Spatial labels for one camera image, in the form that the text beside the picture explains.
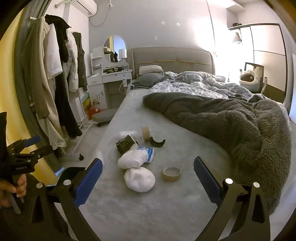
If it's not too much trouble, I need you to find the black hanging garment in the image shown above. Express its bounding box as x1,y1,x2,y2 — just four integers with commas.
45,14,82,139

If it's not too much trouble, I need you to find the silver table lamp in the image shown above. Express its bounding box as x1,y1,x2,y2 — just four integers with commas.
118,49,128,71

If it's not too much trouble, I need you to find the grey rolling stool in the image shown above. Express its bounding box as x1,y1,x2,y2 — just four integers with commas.
92,108,117,127

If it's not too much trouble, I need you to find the white wardrobe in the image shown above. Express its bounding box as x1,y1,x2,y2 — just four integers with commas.
228,23,289,105

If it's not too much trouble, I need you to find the grey padded headboard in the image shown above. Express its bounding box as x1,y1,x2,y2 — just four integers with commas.
127,47,215,80

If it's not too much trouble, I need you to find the cream coat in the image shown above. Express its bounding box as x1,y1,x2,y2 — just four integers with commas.
38,17,67,149

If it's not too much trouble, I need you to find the round mirror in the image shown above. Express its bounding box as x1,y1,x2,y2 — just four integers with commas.
103,35,128,62

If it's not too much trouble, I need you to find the person's left hand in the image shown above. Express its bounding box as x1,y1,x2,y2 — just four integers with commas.
0,174,27,208

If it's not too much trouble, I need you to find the white dressing table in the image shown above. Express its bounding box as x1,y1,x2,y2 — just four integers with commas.
87,46,133,110

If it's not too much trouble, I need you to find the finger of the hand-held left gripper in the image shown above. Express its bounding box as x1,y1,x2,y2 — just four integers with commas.
16,145,54,163
8,136,41,153

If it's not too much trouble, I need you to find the blue white tissue pack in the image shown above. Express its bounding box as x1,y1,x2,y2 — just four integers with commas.
138,146,154,164

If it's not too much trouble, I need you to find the beige pillow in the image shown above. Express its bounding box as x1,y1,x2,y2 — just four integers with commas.
139,65,163,75

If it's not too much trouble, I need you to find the cardboard tape ring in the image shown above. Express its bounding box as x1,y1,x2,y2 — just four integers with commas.
162,164,182,181

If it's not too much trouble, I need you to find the white t-shirt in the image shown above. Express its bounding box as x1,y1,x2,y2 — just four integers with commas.
44,23,63,79

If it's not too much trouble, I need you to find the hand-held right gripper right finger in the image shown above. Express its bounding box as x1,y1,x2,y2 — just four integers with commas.
194,156,271,241

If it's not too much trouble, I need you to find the white power strip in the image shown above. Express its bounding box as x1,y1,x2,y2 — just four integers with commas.
119,75,130,94

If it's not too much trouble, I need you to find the white plastic bag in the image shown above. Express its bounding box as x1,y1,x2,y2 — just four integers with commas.
118,149,148,169
124,167,156,193

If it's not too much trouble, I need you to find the white bubble wrap roll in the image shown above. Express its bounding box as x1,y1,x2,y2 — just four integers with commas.
119,130,137,139

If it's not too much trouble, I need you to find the blue patterned duvet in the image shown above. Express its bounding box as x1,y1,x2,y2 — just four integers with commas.
148,71,259,102

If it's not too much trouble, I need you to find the white air conditioner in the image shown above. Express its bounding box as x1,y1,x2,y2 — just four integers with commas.
75,0,97,15

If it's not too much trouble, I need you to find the bed with grey sheet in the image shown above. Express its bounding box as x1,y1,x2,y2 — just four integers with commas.
76,88,292,241

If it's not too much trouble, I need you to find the cream plush pet bed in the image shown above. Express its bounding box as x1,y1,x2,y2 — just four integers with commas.
239,70,258,85

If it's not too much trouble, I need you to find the yellow painting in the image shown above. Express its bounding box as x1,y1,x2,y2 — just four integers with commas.
80,93,92,116

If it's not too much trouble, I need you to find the olive knit cardigan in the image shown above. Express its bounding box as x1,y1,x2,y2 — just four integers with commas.
21,17,50,120

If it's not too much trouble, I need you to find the grey fleece blanket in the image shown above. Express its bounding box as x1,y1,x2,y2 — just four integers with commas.
142,92,292,216

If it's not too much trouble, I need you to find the black curved plastic piece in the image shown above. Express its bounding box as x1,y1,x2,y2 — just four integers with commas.
149,137,166,148

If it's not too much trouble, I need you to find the white puffer jacket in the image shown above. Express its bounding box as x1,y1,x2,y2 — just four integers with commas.
62,30,79,93

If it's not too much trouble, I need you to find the yellow cloth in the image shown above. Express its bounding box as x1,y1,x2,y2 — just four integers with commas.
0,11,58,181

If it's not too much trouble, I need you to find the grey pillow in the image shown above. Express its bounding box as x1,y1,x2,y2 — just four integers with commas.
132,73,171,89

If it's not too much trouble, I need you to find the dark green vest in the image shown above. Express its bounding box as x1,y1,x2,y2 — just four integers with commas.
73,32,88,90

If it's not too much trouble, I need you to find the black tissue pack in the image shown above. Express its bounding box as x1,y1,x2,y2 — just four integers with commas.
116,136,139,156

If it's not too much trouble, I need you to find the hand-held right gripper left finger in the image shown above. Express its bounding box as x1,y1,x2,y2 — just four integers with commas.
14,159,103,241

